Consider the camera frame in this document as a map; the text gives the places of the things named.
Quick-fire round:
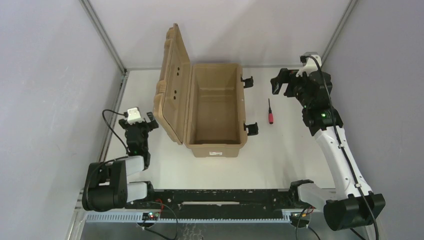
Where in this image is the red handled screwdriver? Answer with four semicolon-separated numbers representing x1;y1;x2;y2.
268;99;274;125

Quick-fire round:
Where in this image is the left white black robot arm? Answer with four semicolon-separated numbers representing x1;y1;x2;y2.
81;108;159;212

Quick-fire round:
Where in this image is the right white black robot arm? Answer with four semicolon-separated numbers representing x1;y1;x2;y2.
270;68;386;231

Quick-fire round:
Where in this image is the tan plastic bin with lid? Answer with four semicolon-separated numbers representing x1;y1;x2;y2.
153;23;259;158

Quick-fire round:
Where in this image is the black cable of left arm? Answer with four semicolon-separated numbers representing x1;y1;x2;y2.
101;109;131;156

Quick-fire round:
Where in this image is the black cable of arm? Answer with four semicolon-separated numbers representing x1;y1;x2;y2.
101;109;131;156
304;55;380;240

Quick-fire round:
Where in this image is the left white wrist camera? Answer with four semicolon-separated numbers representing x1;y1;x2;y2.
126;107;144;125

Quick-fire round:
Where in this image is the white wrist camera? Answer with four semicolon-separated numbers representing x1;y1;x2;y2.
295;51;322;77
126;107;144;125

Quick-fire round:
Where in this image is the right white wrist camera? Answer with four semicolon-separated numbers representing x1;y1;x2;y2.
295;51;322;77

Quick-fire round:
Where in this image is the grey cable duct strip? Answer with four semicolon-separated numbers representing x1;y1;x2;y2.
85;209;300;224

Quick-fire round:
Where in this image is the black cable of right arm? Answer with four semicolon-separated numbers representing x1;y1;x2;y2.
304;55;380;240

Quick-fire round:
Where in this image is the black mounting rail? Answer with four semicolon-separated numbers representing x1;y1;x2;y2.
125;189;298;219

